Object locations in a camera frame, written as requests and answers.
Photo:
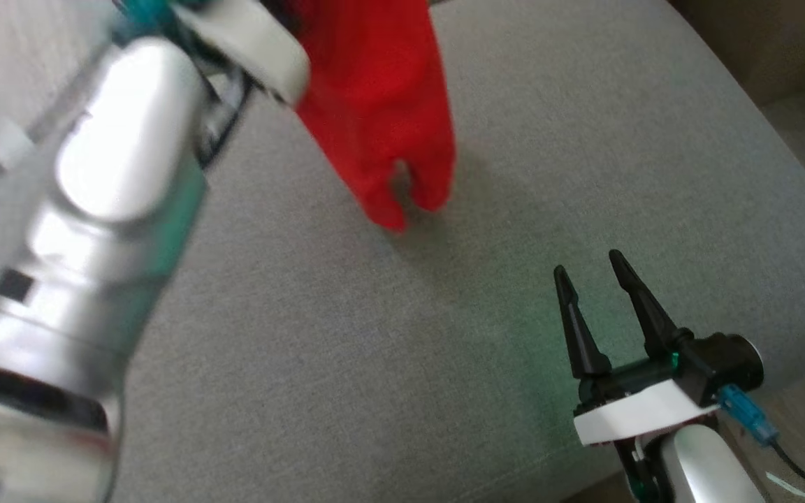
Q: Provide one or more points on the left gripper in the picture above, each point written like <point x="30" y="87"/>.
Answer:
<point x="249" y="35"/>

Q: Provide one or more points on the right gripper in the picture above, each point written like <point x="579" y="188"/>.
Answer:
<point x="654" y="409"/>

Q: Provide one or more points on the red and white sports garment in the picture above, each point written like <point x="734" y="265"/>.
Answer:
<point x="374" y="105"/>

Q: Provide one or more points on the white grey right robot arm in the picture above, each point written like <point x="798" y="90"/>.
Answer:
<point x="703" y="468"/>

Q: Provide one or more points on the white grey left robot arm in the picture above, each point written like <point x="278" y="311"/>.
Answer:
<point x="95" y="244"/>

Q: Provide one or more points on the large grey sofa cushion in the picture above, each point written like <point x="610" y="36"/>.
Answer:
<point x="388" y="349"/>

